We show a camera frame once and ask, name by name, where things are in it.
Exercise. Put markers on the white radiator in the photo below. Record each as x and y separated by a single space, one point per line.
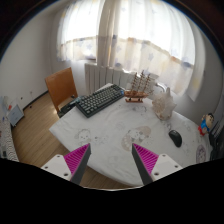
98 76

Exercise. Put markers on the large white conch shell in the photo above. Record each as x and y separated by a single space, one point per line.
163 105

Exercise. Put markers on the wooden model sailing ship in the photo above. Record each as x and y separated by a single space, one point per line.
138 91

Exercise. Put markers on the black computer mouse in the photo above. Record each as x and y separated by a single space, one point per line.
176 138

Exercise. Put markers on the black bag on chair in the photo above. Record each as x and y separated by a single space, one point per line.
68 107

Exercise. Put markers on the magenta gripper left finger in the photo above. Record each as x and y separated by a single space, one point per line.
70 167

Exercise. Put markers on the white patterned tablecloth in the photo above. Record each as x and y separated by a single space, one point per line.
112 131

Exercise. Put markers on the black mechanical keyboard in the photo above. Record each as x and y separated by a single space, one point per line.
99 100

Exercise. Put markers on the white box on floor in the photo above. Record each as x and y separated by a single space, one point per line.
15 115

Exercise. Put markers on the sheer white curtain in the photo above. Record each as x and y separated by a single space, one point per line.
134 35

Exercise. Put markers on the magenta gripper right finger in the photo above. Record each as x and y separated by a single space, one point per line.
152 166

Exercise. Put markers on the cartoon boy figurine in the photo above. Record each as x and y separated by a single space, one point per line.
206 123

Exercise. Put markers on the wooden chair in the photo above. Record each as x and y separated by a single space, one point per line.
61 86

